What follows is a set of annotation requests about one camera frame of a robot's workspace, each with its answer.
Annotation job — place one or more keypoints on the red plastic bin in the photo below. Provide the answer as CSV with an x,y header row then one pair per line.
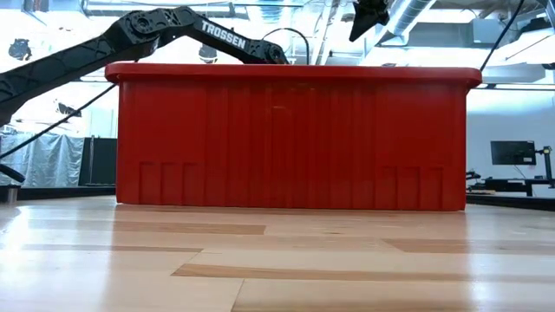
x,y
282,138

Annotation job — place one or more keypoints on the black background monitor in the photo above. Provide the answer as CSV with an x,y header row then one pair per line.
x,y
513,152

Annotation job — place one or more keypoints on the black cabinet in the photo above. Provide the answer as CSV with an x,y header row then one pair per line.
x,y
102,162

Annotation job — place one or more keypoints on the ceiling ventilation duct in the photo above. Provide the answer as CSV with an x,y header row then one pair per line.
x,y
407,17

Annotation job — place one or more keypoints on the small silver metal post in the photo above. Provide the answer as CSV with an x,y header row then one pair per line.
x,y
12,195

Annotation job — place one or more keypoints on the grey plastic tarp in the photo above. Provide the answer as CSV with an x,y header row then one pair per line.
x,y
47,160

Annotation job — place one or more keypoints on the black aluminium frame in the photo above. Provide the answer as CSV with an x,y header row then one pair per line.
x,y
511,202
65,193

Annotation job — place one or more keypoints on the black background desk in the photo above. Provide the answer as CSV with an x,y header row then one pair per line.
x,y
511,184

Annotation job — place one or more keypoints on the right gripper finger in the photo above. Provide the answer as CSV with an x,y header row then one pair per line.
x,y
368,13

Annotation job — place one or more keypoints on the left black aluminium frame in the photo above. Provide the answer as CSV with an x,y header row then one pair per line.
x,y
65,193

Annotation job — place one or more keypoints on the dark hanging ceiling fixture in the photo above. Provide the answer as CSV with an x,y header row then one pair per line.
x,y
19,50
208,53

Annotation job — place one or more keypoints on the right black aluminium frame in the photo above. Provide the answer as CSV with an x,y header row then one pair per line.
x,y
511,202

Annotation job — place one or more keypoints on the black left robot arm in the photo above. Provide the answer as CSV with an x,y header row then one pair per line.
x,y
130,34

